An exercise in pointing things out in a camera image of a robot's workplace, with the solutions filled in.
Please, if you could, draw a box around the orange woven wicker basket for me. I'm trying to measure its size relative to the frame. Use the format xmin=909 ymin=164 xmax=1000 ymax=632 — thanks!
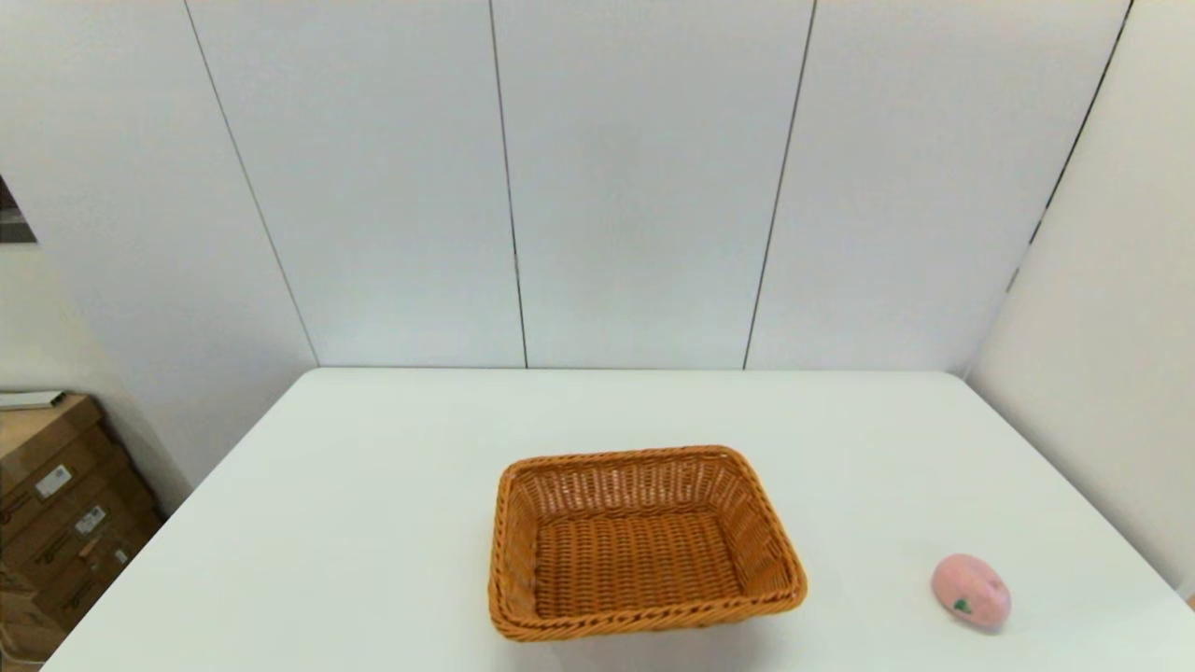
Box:
xmin=487 ymin=445 xmax=809 ymax=643

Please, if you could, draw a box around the pink toy peach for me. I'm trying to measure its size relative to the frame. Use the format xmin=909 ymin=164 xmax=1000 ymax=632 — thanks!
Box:
xmin=931 ymin=553 xmax=1013 ymax=634

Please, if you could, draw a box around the brown cardboard box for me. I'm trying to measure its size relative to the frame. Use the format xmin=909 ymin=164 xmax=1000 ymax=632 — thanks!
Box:
xmin=0 ymin=509 xmax=167 ymax=628
xmin=0 ymin=394 xmax=115 ymax=500
xmin=0 ymin=457 xmax=155 ymax=566

